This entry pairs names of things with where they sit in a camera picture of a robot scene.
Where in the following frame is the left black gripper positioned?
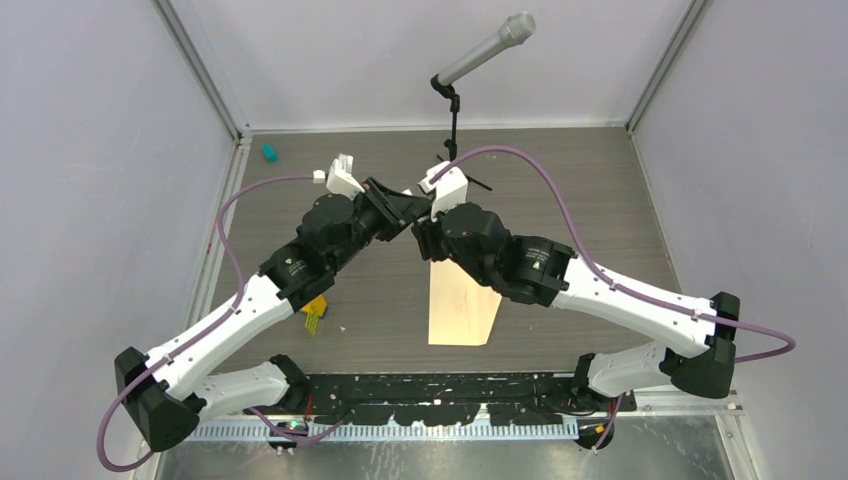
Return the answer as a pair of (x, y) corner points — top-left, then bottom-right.
(329, 178), (427, 273)

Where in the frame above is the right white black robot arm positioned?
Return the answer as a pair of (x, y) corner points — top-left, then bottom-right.
(412, 203), (740, 411)

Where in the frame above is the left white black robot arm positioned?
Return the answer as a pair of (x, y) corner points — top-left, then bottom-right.
(114, 178), (435, 452)

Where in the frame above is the colourful toy brick structure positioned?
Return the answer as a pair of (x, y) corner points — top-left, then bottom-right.
(300, 295), (328, 318)

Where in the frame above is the teal small block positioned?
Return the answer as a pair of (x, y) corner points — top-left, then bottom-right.
(261, 144), (278, 163)

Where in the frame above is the yellow-green lattice piece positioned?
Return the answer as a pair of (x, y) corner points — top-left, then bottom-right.
(304, 312), (321, 337)

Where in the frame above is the black tripod microphone stand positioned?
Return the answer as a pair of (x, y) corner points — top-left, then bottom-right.
(430, 75), (461, 161)

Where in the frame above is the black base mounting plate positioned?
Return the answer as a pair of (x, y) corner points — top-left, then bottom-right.
(258, 372), (613, 427)

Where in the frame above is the silver microphone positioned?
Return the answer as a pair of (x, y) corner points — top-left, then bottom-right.
(431, 11), (536, 88)

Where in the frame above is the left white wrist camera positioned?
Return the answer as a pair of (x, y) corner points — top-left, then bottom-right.
(325, 153), (364, 200)

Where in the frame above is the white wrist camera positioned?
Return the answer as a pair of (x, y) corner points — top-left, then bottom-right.
(325, 153), (364, 200)
(418, 161), (469, 221)

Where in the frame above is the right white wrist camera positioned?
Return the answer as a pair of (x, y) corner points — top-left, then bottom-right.
(418, 161), (469, 221)

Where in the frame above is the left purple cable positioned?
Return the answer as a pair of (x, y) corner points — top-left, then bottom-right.
(96, 173), (346, 473)

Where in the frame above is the white slotted cable duct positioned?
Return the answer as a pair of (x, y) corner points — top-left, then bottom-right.
(187, 418), (579, 442)

